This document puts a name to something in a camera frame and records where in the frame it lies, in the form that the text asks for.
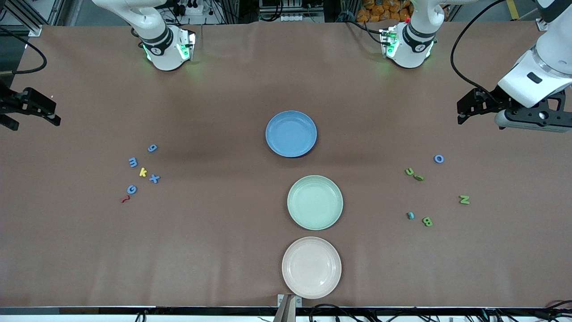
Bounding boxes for orange packaged items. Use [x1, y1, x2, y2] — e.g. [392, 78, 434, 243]
[356, 0, 412, 23]

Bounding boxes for light green plate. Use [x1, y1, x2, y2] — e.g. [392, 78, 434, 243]
[287, 175, 344, 231]

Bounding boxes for blue plate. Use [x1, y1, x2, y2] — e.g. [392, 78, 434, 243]
[265, 110, 318, 158]

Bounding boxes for brown table cover sheet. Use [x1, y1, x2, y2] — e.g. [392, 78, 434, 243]
[0, 21, 572, 308]

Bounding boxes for pale pink plate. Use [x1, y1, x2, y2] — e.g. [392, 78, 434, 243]
[282, 236, 342, 300]

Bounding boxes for black left camera mount bracket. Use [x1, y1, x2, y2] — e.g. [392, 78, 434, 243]
[509, 89, 567, 122]

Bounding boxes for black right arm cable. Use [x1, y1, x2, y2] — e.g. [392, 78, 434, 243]
[0, 26, 48, 75]

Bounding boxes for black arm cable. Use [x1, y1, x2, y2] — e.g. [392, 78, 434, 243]
[0, 26, 48, 75]
[450, 0, 510, 95]

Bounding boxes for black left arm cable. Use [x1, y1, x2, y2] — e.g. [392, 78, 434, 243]
[450, 0, 510, 95]

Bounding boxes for black left base cable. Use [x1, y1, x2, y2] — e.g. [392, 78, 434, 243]
[346, 20, 385, 43]

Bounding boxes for black cables below table edge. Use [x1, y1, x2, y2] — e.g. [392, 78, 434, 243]
[308, 301, 572, 322]

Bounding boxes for silver table edge bracket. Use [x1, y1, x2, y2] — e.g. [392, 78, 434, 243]
[277, 293, 303, 309]

